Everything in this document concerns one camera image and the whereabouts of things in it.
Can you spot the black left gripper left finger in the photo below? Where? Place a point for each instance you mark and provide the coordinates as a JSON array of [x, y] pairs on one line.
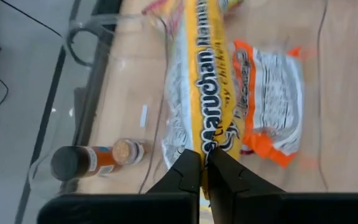
[[172, 202]]

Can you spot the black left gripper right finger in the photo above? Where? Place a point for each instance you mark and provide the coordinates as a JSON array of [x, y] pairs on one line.
[[244, 202]]

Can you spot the small clear spice jar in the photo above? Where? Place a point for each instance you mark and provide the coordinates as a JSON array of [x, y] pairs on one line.
[[124, 152]]

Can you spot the orange label spice jar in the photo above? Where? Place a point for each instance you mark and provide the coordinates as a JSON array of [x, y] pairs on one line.
[[101, 158]]

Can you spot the orange chicken ramen pack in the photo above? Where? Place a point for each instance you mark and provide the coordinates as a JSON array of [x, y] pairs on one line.
[[275, 99]]

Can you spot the yellow ramen noodle pack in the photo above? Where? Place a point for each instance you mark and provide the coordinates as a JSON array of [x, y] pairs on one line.
[[213, 77]]

